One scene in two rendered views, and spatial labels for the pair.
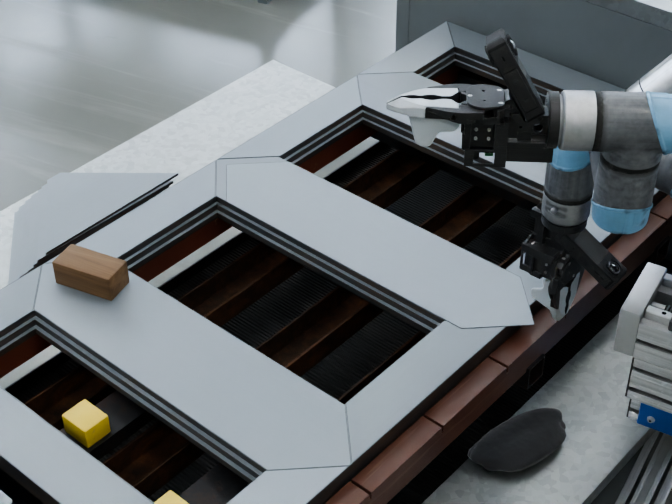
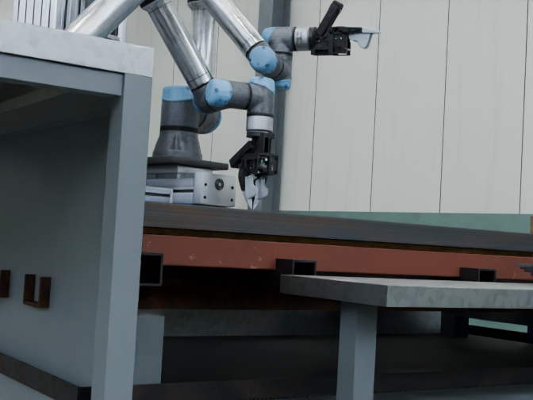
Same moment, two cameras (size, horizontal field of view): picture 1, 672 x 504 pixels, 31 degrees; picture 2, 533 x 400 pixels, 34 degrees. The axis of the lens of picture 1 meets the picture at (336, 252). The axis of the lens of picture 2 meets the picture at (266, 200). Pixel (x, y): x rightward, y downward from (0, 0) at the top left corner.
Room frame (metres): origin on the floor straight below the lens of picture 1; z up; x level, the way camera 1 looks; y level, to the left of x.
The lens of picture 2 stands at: (3.86, 0.29, 0.79)
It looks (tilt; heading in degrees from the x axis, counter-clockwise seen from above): 3 degrees up; 195
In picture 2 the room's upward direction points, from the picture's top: 3 degrees clockwise
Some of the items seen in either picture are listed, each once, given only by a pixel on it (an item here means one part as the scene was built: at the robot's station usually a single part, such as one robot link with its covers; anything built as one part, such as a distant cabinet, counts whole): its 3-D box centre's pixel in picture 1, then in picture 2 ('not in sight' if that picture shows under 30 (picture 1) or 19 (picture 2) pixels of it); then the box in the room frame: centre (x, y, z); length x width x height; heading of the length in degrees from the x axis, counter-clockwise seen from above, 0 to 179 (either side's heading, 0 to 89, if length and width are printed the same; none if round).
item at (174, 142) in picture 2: not in sight; (178, 144); (1.39, -0.65, 1.09); 0.15 x 0.15 x 0.10
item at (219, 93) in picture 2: not in sight; (225, 94); (1.57, -0.45, 1.21); 0.11 x 0.11 x 0.08; 41
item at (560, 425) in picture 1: (522, 441); not in sight; (1.42, -0.32, 0.69); 0.20 x 0.10 x 0.03; 125
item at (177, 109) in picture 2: not in sight; (181, 106); (1.38, -0.65, 1.20); 0.13 x 0.12 x 0.14; 176
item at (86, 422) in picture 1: (86, 423); not in sight; (1.38, 0.41, 0.79); 0.06 x 0.05 x 0.04; 49
